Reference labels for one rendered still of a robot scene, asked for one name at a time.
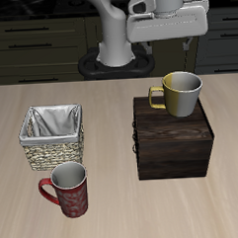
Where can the woven basket with white liner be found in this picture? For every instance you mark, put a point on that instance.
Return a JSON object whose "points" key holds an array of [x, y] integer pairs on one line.
{"points": [[52, 136]]}

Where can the dark wooden cabinet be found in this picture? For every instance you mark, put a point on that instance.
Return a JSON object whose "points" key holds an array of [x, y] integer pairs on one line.
{"points": [[173, 141]]}

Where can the white and yellow mug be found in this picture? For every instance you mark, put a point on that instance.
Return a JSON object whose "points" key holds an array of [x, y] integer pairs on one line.
{"points": [[180, 94]]}

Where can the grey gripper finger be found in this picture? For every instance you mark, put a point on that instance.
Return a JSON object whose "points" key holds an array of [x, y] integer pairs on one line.
{"points": [[148, 47], [187, 43]]}

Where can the dark kitchen cupboards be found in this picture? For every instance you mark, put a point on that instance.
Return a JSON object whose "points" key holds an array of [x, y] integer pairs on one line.
{"points": [[34, 46]]}

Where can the red patterned mug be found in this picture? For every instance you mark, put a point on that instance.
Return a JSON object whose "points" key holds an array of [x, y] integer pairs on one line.
{"points": [[68, 189]]}

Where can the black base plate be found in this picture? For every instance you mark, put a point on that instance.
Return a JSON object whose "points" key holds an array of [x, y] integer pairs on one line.
{"points": [[116, 65]]}

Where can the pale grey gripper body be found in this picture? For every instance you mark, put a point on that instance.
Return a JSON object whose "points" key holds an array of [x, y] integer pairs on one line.
{"points": [[167, 25]]}

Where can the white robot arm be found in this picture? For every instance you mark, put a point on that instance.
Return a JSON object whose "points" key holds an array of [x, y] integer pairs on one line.
{"points": [[115, 42]]}

